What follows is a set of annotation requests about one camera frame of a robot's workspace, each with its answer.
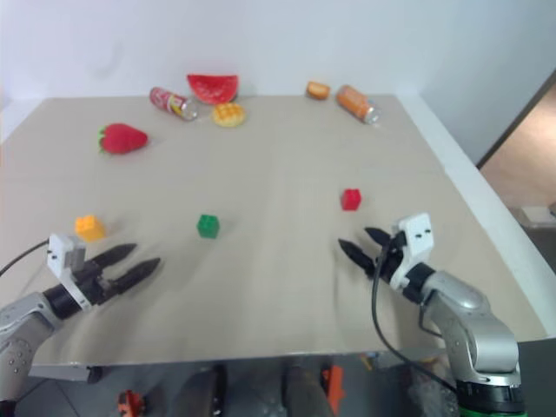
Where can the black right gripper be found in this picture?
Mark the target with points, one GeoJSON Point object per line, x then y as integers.
{"type": "Point", "coordinates": [390, 260]}

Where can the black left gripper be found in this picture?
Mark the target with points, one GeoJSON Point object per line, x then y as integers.
{"type": "Point", "coordinates": [93, 286]}

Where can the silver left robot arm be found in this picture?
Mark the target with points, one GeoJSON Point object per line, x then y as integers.
{"type": "Point", "coordinates": [21, 321]}

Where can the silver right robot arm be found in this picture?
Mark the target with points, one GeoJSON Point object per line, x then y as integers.
{"type": "Point", "coordinates": [473, 321]}

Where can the red toy block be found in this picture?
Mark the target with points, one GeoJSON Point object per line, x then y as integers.
{"type": "Point", "coordinates": [350, 199]}

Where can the yellow toy block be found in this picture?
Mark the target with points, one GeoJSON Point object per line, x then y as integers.
{"type": "Point", "coordinates": [90, 228]}

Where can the green toy block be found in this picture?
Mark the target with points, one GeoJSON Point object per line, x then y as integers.
{"type": "Point", "coordinates": [208, 226]}

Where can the red toy strawberry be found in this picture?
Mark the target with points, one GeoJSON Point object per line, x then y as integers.
{"type": "Point", "coordinates": [121, 138]}

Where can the orange soda can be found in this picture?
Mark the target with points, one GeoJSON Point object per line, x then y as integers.
{"type": "Point", "coordinates": [358, 103]}

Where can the small brown toy bread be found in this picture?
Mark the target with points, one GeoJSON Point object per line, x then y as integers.
{"type": "Point", "coordinates": [317, 90]}

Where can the red soda can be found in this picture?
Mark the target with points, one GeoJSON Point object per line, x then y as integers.
{"type": "Point", "coordinates": [173, 103]}

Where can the white box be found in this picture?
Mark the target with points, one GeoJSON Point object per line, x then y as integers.
{"type": "Point", "coordinates": [538, 214]}

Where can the yellow toy pineapple bun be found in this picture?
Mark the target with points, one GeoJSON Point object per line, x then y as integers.
{"type": "Point", "coordinates": [229, 115]}

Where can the brown wooden door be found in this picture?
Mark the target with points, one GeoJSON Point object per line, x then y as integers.
{"type": "Point", "coordinates": [527, 130]}

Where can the toy watermelon slice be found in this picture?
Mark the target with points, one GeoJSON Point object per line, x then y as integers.
{"type": "Point", "coordinates": [213, 87]}

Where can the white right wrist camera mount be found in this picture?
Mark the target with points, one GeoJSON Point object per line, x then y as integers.
{"type": "Point", "coordinates": [417, 239]}

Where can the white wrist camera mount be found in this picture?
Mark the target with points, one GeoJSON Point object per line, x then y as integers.
{"type": "Point", "coordinates": [417, 239]}
{"type": "Point", "coordinates": [63, 256]}

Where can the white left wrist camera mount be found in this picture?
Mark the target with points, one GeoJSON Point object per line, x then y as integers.
{"type": "Point", "coordinates": [63, 256]}

